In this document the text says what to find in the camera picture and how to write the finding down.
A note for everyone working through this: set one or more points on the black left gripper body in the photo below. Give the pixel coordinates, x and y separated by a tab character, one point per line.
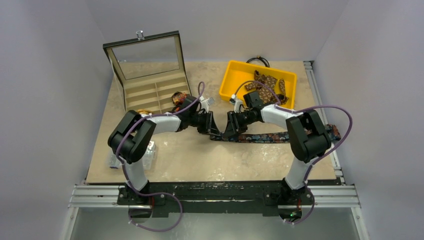
203	120

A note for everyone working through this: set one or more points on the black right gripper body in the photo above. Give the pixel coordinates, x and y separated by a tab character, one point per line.
231	122

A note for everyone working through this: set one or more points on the navy floral tie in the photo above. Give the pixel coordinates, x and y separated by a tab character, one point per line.
273	138

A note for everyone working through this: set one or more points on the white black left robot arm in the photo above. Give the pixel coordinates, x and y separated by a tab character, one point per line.
131	137

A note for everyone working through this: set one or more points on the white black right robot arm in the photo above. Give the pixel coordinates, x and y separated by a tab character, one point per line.
308	137

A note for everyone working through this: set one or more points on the orange navy rolled tie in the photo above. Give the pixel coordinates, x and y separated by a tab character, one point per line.
178	98

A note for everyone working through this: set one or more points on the brown floral tie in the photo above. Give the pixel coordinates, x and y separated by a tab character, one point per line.
270	89

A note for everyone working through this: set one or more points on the yellow plastic tray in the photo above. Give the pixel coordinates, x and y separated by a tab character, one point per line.
241	78

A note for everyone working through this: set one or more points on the tan patterned rolled tie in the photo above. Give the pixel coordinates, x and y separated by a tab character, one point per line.
144	112

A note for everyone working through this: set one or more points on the black tie storage box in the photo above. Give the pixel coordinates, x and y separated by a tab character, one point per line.
149	69

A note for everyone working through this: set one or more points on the clear plastic screw box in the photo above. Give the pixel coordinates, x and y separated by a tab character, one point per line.
147	159

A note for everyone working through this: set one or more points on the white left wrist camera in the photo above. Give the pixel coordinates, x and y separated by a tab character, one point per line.
205	103

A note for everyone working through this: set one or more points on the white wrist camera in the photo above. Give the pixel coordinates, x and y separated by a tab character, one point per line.
237	103
205	103

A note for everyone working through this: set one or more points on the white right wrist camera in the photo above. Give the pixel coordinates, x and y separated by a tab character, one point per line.
237	103

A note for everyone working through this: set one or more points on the black mounting base rail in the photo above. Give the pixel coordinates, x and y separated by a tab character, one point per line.
270	198

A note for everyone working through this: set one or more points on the aluminium frame rail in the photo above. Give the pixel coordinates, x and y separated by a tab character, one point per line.
169	146

